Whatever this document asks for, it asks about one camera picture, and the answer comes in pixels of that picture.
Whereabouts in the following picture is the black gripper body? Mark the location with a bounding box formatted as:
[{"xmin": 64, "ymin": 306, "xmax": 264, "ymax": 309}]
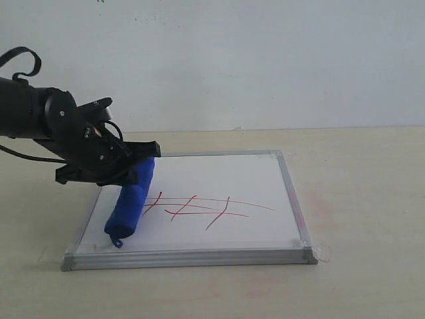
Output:
[{"xmin": 35, "ymin": 112, "xmax": 131, "ymax": 173}]

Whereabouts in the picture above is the blue cloth eraser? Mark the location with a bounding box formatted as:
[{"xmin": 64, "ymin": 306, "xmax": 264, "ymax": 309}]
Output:
[{"xmin": 104, "ymin": 157, "xmax": 155, "ymax": 249}]

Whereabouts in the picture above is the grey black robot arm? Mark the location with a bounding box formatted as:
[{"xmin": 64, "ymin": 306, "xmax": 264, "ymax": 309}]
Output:
[{"xmin": 1, "ymin": 78, "xmax": 161, "ymax": 186}]

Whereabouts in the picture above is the clear tape back right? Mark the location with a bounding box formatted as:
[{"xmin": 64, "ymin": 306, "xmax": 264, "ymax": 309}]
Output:
[{"xmin": 256, "ymin": 150, "xmax": 297, "ymax": 161}]

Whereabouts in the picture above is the clear tape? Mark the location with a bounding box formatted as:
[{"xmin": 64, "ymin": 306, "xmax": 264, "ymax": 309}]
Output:
[
  {"xmin": 292, "ymin": 240, "xmax": 331, "ymax": 265},
  {"xmin": 256, "ymin": 150, "xmax": 297, "ymax": 161}
]

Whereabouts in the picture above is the clear tape front right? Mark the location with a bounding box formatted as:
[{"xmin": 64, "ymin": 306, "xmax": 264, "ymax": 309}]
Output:
[{"xmin": 292, "ymin": 240, "xmax": 331, "ymax": 265}]

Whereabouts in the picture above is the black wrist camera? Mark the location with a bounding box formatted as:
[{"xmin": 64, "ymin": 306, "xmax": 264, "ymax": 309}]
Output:
[{"xmin": 77, "ymin": 97, "xmax": 113, "ymax": 124}]

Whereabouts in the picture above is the black cable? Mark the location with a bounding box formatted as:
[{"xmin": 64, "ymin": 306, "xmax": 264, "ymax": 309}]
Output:
[{"xmin": 0, "ymin": 46, "xmax": 133, "ymax": 163}]

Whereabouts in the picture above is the white board with aluminium frame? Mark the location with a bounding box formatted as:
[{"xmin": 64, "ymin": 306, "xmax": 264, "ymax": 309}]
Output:
[{"xmin": 61, "ymin": 151, "xmax": 311, "ymax": 271}]

